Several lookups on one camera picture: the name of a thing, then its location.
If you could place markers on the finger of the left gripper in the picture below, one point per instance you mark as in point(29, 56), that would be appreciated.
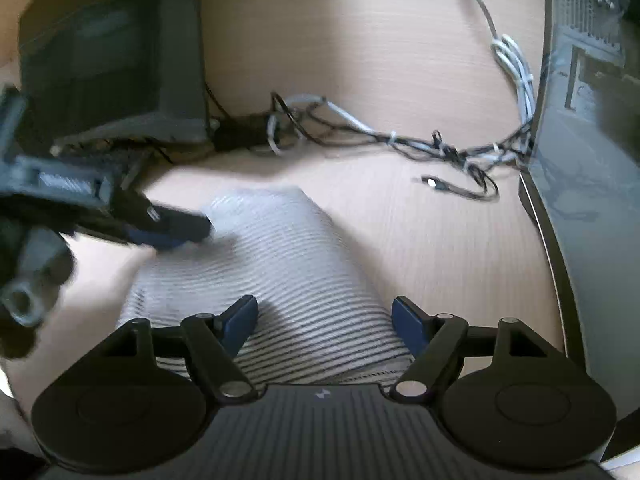
point(131, 208)
point(170, 239)

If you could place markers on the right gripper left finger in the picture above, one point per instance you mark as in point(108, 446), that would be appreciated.
point(212, 343)

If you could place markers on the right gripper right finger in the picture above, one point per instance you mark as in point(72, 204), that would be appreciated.
point(435, 342)

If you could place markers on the striped grey white garment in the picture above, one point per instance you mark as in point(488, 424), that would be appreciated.
point(319, 320)

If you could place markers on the black power adapter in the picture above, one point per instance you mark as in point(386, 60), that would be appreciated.
point(239, 133)

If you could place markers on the left black monitor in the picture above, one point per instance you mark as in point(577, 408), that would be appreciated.
point(114, 69)

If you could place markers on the black monitor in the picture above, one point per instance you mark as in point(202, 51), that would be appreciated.
point(582, 181)
point(114, 69)

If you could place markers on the right black monitor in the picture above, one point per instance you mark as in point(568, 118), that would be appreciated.
point(582, 181)

